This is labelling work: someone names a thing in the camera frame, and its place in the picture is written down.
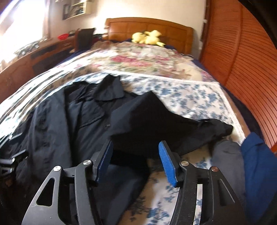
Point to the white wall shelf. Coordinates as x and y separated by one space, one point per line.
77 8

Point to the red bowl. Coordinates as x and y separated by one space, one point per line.
63 36

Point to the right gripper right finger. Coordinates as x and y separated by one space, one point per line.
170 162

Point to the yellow plush toy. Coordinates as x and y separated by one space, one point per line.
151 38

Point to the wooden louvered wardrobe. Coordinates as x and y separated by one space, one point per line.
241 56

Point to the grey folded garment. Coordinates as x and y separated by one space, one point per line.
227 156

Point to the wooden desk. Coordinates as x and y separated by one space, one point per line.
47 56

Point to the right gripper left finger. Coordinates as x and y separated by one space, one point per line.
101 160

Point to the blue folded garment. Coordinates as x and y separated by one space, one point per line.
260 176

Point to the pink floral quilt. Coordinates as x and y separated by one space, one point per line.
140 59

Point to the blue floral bed sheet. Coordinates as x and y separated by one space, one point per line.
193 100

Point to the dark wooden chair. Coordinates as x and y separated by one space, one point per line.
83 39

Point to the dark navy jacket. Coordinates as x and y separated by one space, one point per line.
71 125

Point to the wooden headboard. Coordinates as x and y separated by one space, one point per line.
173 34

